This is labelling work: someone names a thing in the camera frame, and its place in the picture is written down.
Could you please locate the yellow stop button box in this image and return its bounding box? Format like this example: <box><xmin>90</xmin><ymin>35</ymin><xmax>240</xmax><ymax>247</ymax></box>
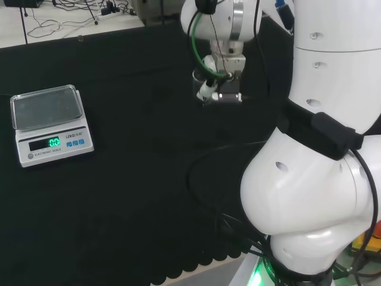
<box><xmin>351</xmin><ymin>220</ymin><xmax>381</xmax><ymax>260</ymax></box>

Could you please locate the white electronic balance steel pan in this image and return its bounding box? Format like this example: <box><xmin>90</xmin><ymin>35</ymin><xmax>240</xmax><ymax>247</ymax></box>
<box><xmin>10</xmin><ymin>84</ymin><xmax>95</xmax><ymax>168</ymax></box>

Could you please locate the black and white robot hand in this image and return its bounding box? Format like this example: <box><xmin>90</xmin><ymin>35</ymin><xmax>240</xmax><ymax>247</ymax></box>
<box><xmin>195</xmin><ymin>53</ymin><xmax>247</xmax><ymax>105</ymax></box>

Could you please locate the black equipment box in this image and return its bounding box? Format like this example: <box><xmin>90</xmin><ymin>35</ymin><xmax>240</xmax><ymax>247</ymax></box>
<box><xmin>4</xmin><ymin>0</ymin><xmax>45</xmax><ymax>9</ymax></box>

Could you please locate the black bench cloth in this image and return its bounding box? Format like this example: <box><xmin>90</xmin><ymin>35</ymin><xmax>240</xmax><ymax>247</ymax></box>
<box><xmin>0</xmin><ymin>22</ymin><xmax>300</xmax><ymax>286</ymax></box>

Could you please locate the black power adapter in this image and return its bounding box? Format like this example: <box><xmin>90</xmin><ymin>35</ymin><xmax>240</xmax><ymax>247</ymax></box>
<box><xmin>100</xmin><ymin>1</ymin><xmax>120</xmax><ymax>16</ymax></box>

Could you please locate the white floor cable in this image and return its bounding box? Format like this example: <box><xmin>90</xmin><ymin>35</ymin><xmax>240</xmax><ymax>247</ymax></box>
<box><xmin>26</xmin><ymin>8</ymin><xmax>101</xmax><ymax>39</ymax></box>

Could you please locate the black cable loop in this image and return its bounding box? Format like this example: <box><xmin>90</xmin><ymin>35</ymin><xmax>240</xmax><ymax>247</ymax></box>
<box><xmin>186</xmin><ymin>140</ymin><xmax>270</xmax><ymax>257</ymax></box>

